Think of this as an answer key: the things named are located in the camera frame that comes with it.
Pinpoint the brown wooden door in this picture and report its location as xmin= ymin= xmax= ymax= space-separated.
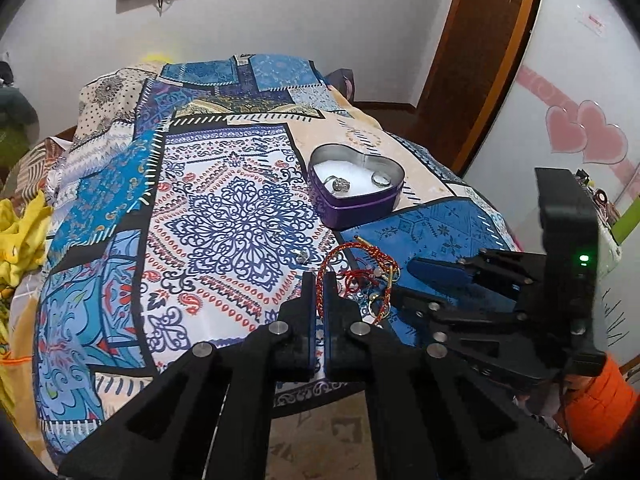
xmin=356 ymin=0 xmax=547 ymax=177

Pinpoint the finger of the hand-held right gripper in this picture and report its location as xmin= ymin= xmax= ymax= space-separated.
xmin=407 ymin=248 xmax=547 ymax=312
xmin=389 ymin=287 xmax=562 ymax=394

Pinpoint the pink heart wall sticker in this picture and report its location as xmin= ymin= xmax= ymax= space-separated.
xmin=544 ymin=99 xmax=629 ymax=166

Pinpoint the white and green device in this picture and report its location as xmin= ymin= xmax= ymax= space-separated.
xmin=574 ymin=169 xmax=624 ymax=277

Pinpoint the red cord bracelet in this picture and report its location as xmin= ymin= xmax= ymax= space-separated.
xmin=315 ymin=236 xmax=402 ymax=322

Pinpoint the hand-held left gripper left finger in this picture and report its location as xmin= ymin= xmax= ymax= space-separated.
xmin=57 ymin=273 xmax=318 ymax=480

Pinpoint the yellow cloth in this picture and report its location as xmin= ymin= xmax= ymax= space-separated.
xmin=0 ymin=193 xmax=54 ymax=288

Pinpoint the person's right forearm orange sleeve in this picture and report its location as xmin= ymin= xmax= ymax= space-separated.
xmin=564 ymin=354 xmax=640 ymax=462

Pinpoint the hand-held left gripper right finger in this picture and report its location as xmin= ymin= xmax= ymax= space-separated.
xmin=323 ymin=271 xmax=587 ymax=480

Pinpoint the dark bag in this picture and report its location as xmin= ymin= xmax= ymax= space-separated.
xmin=327 ymin=67 xmax=357 ymax=102

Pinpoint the purple heart-shaped tin box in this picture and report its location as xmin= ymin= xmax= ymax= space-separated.
xmin=308 ymin=143 xmax=405 ymax=228

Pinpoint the blue patterned blanket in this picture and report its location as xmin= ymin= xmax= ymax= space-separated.
xmin=32 ymin=52 xmax=522 ymax=467

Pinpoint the white wall label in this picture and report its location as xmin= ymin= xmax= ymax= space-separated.
xmin=574 ymin=7 xmax=609 ymax=37

